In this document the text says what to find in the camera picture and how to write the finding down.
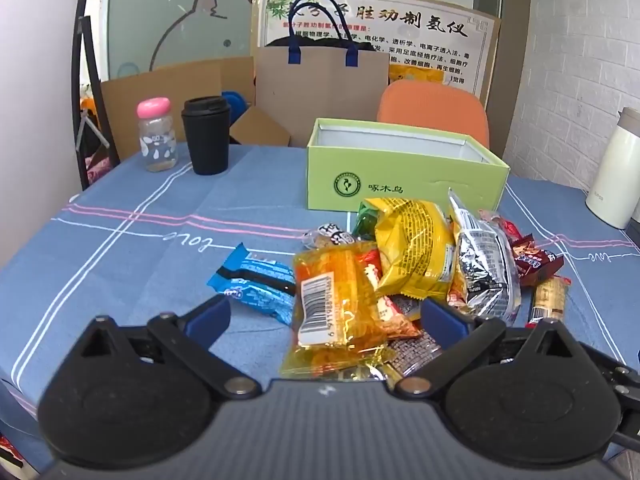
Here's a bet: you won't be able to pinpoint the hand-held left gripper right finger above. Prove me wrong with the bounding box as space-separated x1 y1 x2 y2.
392 297 581 403

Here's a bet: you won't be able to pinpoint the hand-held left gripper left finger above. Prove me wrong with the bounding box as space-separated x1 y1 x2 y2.
75 294 262 402

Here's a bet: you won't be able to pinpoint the blue snack packet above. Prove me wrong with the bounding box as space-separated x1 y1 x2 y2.
207 242 297 327

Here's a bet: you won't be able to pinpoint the silver black snack packet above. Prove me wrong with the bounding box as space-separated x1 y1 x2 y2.
446 189 522 325

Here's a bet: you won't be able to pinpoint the yellow snack packet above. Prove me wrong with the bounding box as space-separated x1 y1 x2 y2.
364 197 456 303

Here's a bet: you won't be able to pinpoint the orange transparent snack packet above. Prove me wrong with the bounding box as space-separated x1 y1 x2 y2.
279 241 398 380

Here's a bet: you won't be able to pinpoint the light green cardboard box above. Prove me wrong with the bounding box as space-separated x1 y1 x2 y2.
306 117 511 212

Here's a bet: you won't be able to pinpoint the red noodle snack packet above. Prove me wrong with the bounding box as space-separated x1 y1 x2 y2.
380 295 423 338

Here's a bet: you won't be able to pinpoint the beige bar snack packet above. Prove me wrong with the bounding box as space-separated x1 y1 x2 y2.
529 276 571 328

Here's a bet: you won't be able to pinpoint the dark red snack packet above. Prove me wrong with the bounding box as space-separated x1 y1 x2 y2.
510 235 565 287

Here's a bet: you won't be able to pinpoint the blue striped tablecloth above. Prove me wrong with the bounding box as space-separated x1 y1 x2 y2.
0 142 640 461

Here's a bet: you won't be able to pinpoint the green snack packet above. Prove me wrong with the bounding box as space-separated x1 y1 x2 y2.
352 201 383 241

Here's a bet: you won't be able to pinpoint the clear round cookie packet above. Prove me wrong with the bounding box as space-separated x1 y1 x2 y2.
302 224 357 251

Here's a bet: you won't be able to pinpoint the black coffee cup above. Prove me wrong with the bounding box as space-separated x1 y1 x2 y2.
181 96 232 177

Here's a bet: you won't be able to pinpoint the clear bottle pink lid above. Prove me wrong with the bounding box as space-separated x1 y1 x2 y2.
137 98 178 173

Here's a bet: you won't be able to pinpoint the pink patterned cloth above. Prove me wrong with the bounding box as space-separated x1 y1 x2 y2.
85 155 121 183

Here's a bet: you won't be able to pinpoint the orange chair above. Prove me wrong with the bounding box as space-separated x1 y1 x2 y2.
377 80 491 148

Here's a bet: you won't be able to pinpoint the blue round lid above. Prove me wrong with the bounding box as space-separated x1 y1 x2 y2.
221 90 247 126

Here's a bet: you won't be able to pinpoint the white thermos jug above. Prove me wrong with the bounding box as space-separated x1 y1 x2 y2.
585 106 640 230

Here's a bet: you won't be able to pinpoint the large cardboard sheet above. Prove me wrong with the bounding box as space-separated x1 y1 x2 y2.
100 56 256 163

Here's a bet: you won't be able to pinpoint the printed poster board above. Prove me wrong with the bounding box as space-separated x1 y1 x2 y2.
257 0 502 103

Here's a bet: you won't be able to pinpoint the brown paper bag blue handles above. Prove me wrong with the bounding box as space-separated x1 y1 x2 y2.
255 0 391 148

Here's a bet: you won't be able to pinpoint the black door frame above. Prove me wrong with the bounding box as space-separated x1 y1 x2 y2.
74 0 112 193

